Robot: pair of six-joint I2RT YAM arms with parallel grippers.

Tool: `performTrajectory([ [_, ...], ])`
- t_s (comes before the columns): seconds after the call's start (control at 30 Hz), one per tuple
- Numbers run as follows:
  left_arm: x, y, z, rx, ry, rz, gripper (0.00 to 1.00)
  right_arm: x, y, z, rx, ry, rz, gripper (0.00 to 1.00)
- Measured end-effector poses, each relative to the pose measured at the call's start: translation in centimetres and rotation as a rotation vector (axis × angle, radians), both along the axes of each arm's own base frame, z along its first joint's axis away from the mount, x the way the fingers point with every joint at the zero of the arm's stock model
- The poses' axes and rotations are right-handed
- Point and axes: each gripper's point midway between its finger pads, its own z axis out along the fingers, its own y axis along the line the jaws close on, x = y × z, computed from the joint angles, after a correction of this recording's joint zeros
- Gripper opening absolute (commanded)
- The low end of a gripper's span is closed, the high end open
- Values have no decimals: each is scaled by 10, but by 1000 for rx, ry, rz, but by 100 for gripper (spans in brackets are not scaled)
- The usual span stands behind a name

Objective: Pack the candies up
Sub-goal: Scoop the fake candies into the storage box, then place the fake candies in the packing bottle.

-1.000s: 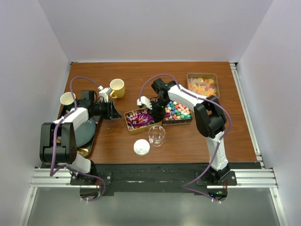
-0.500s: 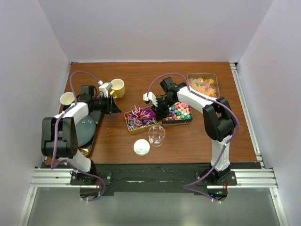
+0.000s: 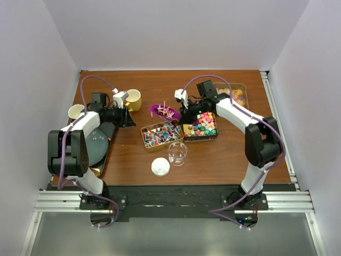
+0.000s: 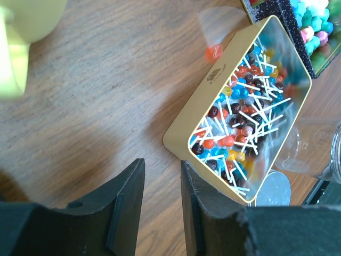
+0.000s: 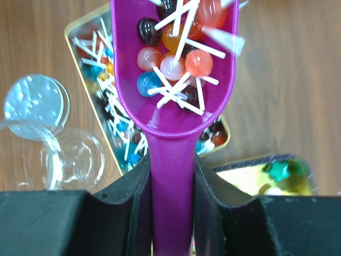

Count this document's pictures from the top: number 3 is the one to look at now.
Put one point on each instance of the yellow mug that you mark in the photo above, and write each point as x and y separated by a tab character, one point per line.
133	101

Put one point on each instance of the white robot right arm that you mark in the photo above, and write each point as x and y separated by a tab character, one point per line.
264	146

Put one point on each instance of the white paper cup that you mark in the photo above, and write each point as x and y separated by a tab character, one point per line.
75	111

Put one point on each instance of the star candy tin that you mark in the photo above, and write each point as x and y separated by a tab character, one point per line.
203	129

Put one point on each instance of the gold lollipop tin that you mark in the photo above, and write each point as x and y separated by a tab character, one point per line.
161	135

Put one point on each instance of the silver popsicle candy tin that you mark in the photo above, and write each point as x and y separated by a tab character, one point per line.
239	93

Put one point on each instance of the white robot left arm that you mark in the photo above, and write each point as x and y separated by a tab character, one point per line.
67	155

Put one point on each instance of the purple plastic scoop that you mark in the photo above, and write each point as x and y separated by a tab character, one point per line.
167	113

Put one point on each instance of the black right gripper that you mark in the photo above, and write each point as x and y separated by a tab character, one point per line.
187	117

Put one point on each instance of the grey blue plate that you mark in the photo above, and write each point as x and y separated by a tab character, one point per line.
97	144

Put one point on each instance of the clear glass jar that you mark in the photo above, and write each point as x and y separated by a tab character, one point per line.
177	152

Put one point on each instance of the silver jar lid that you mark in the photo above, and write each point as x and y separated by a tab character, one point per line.
160	167

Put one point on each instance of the black tray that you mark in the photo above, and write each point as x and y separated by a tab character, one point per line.
109	129

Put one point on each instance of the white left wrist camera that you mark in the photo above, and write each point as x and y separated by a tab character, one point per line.
119	98

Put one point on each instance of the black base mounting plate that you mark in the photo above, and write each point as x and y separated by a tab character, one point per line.
190	201

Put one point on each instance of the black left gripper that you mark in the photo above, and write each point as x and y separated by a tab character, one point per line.
124	120

